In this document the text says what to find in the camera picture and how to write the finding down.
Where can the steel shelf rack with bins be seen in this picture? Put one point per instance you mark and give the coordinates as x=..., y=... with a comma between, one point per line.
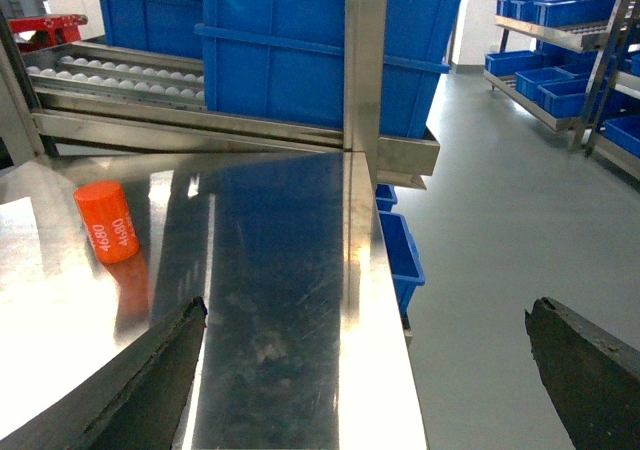
x=580, y=77

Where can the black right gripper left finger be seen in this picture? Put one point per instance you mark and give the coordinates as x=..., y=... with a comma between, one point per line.
x=135, y=401

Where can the large blue plastic crate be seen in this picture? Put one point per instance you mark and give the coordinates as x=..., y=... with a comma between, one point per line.
x=284, y=60

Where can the blue bin under table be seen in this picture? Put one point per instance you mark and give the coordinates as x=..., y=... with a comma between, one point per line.
x=403, y=254

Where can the blue plastic crate behind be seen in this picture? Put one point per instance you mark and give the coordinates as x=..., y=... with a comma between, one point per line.
x=158, y=26

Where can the orange cylindrical capacitor 4680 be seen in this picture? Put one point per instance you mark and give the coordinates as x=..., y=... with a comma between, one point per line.
x=107, y=220

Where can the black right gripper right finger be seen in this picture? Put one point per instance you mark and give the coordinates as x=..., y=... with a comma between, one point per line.
x=590, y=376

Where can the stainless steel roller rack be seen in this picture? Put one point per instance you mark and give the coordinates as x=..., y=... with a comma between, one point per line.
x=38, y=119

